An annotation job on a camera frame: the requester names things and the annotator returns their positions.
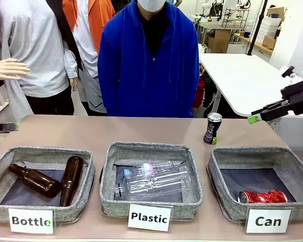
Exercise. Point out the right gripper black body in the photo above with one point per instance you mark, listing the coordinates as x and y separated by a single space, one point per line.
301 98

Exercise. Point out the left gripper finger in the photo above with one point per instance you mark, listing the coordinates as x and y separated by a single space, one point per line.
7 130
7 125

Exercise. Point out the white Can label sign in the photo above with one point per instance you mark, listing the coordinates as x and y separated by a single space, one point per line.
268 221

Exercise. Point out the large cardboard box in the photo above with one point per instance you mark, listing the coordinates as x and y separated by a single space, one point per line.
218 40

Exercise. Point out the mannequin in orange jacket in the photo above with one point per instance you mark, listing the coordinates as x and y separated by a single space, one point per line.
96 22

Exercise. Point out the person in blue hoodie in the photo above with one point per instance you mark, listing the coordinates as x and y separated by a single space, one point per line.
131 63

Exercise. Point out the grey fabric can basket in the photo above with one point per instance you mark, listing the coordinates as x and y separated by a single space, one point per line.
222 199

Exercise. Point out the white Bottle label sign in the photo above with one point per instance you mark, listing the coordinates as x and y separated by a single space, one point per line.
31 221

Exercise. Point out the wooden workbench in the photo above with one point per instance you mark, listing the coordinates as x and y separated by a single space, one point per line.
255 45

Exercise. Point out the person's right forearm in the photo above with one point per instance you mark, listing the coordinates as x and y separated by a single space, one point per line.
108 88

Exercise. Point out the beige mannequin hand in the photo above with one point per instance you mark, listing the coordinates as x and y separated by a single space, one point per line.
7 69

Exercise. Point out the person's left forearm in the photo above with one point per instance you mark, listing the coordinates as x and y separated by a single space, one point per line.
189 85

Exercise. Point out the white desk foot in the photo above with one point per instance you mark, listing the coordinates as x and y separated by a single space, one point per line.
0 106

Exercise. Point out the grey fabric bottle basket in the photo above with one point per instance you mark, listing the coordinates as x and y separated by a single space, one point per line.
5 209

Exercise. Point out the metal shelving rack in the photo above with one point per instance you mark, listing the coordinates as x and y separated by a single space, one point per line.
233 16

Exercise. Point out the black energy drink can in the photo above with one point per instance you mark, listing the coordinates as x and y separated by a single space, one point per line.
212 128

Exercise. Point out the white table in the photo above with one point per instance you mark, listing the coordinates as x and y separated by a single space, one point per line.
242 80

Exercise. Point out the mannequin in grey shirt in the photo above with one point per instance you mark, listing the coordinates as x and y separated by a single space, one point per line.
32 45

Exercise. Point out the small cardboard box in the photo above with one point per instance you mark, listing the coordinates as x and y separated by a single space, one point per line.
275 11

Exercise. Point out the white Plastic label sign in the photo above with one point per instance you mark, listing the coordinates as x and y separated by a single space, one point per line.
149 218

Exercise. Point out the black pole stand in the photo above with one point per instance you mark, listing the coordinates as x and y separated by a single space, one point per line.
256 27

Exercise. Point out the stack of white bins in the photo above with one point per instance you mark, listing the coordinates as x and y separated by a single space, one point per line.
267 27

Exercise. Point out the white face mask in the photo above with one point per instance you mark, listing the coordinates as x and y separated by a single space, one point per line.
151 4

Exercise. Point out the clear plastic bottle blue cap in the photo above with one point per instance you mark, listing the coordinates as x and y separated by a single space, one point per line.
151 167

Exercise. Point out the brown glass bottle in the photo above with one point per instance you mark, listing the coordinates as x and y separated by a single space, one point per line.
70 176
38 181

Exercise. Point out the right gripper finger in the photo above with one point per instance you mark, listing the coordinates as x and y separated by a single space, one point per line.
275 105
272 114

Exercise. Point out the grey fabric plastic basket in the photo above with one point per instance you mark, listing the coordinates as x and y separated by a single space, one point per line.
111 206

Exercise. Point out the red bag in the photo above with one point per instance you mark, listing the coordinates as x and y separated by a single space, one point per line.
199 93

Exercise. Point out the crushed red soda can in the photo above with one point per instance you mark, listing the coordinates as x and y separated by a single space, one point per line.
263 196

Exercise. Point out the black mannequin trousers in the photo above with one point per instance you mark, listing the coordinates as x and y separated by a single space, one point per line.
53 102

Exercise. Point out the small pale mannequin hand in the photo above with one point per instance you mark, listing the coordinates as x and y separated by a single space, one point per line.
74 84

